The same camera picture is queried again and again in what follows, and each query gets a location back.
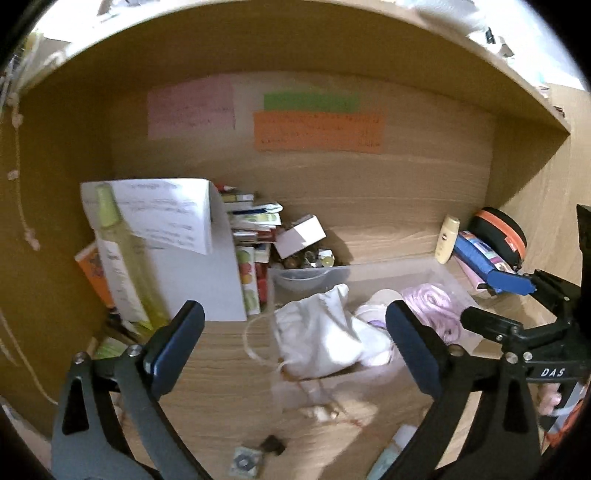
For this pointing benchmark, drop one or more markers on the yellow-green tall bottle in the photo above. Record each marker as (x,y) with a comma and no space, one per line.
(124,267)

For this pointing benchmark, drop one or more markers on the person's right hand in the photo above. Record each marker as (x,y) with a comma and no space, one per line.
(549,401)

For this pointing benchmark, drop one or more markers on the small beige bottle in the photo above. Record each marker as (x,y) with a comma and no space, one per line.
(448,237)

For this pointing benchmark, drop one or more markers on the clear plastic storage box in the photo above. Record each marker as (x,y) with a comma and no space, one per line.
(323,392)

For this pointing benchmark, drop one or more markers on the orange sticky note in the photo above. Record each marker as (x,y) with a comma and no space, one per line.
(318,131)

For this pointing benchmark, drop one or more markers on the green sticky note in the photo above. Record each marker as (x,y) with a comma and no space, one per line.
(311,102)

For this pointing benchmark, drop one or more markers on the blue packet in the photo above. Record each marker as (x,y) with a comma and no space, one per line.
(475,251)

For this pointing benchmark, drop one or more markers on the black hair clip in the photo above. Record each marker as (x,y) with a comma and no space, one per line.
(273,444)

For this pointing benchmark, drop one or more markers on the fruit print box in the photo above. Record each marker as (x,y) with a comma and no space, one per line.
(248,281)

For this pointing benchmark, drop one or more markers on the wooden desktop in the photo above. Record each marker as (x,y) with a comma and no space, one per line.
(221,369)

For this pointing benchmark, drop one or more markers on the pink sticky note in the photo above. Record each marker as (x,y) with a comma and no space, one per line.
(191,108)

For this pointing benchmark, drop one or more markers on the white and green tube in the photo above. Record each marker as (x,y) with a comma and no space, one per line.
(392,454)

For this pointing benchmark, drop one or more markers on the orange book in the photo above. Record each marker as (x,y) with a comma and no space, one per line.
(92,267)

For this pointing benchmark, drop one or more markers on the clear bowl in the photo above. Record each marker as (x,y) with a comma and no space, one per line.
(300,277)

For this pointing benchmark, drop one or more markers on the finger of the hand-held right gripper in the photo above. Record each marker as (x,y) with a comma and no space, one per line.
(510,282)
(489,325)

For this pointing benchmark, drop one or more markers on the small green sticker packet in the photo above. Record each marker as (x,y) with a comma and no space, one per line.
(245,461)

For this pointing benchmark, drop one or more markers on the pink knitted cloth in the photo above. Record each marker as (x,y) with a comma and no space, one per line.
(431,309)

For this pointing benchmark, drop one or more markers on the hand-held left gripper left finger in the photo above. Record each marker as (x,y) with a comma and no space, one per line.
(175,350)

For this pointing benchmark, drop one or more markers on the black and orange case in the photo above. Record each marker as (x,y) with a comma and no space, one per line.
(501,230)

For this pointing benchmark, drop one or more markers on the white folded paper stand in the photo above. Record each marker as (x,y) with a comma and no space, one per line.
(194,277)

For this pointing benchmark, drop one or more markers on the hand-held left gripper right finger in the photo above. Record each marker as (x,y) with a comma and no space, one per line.
(415,353)

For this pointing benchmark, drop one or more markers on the white jar with purple label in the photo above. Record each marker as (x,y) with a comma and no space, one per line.
(376,304)

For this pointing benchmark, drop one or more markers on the small white and pink box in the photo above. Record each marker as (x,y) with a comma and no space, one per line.
(300,235)

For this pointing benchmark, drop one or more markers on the stack of small booklets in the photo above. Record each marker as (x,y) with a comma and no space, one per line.
(249,217)

